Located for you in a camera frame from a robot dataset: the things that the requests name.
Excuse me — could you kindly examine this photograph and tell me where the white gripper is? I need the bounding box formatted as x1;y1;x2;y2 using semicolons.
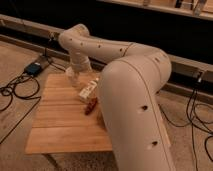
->
70;53;92;73

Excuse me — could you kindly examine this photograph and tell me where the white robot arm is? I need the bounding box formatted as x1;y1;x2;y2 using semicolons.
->
58;24;176;171

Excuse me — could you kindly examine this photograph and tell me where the white small carton box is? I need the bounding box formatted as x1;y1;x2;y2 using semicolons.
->
78;78;99;102

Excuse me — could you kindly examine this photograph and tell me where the small brown red object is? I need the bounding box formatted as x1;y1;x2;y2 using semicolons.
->
85;98;98;115

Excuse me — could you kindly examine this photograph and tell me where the black power adapter box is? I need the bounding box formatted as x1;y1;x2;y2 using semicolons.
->
24;63;42;76

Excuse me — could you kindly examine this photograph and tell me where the wooden slatted table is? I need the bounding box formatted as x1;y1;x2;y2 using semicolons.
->
25;72;172;155

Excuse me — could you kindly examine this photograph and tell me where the black floor cables right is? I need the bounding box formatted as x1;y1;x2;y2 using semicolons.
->
159;71;213;171

